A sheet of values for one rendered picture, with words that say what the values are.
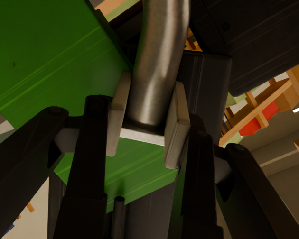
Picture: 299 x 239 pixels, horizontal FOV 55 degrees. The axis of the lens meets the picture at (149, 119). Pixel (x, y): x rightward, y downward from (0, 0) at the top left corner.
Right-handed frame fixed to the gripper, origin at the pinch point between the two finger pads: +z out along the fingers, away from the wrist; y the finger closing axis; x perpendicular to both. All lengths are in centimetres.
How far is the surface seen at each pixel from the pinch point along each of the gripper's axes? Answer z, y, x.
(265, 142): 779, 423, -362
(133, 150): 4.4, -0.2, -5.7
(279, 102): 345, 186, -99
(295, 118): 777, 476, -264
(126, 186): 4.4, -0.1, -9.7
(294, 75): 73, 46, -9
